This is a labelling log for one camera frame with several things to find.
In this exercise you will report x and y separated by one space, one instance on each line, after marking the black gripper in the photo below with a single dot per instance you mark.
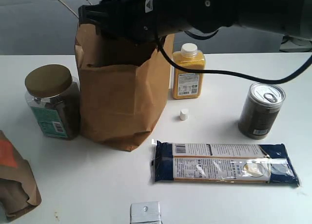
141 20

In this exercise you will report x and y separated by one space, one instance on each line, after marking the small white cap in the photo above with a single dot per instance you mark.
184 114

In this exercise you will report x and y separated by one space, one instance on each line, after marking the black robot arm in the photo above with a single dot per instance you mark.
286 17

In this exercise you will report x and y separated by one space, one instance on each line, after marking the large brown paper bag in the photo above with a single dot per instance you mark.
123 86

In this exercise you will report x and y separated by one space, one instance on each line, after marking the yellow bottle with white cap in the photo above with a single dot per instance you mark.
188 85

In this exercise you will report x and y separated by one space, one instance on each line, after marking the clear jar with gold lid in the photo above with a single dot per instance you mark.
53 95

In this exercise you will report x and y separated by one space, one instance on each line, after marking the dark tin can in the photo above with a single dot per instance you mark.
261 107

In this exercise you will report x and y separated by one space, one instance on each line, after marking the white stand in background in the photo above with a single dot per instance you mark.
295 45

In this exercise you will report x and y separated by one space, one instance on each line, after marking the blue noodle package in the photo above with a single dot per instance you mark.
230 163

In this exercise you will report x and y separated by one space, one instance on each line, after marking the brown kraft snack pouch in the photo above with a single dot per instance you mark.
19 192

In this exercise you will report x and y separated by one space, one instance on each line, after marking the silver metal bracket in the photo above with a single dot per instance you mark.
145 213

